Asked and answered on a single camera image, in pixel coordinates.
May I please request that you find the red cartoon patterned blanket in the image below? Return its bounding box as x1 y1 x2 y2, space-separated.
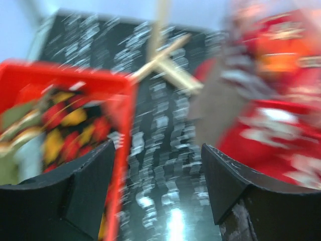
196 5 320 103

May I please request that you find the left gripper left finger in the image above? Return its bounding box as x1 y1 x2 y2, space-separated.
1 141 115 241

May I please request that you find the black argyle sock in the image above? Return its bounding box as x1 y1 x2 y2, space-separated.
40 87 113 172

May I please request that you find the red plastic bin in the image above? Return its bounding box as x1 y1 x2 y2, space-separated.
1 61 136 240

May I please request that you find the olive green striped sock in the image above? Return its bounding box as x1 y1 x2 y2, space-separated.
1 88 54 159

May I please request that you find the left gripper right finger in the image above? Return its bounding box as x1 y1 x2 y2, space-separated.
201 144 320 241

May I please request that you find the wooden clothes rack frame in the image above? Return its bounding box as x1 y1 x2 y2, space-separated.
129 1 203 95

